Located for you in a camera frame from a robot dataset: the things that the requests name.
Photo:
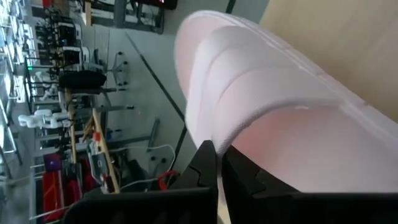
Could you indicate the black metal frame table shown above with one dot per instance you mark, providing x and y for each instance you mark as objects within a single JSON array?
[{"x": 140, "y": 18}]

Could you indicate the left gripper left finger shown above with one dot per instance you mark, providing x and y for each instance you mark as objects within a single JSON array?
[{"x": 199, "y": 199}]

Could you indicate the black office chair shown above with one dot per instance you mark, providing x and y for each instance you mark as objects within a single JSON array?
[{"x": 82, "y": 79}]

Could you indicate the red crate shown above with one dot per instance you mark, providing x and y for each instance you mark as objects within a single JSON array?
[{"x": 51, "y": 193}]

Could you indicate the wooden workbench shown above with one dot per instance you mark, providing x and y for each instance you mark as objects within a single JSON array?
[{"x": 104, "y": 149}]

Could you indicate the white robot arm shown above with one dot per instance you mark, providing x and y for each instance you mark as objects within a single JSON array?
[
  {"x": 43, "y": 119},
  {"x": 46, "y": 84}
]

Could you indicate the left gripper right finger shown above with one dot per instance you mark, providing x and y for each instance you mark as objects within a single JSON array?
[{"x": 248, "y": 193}]

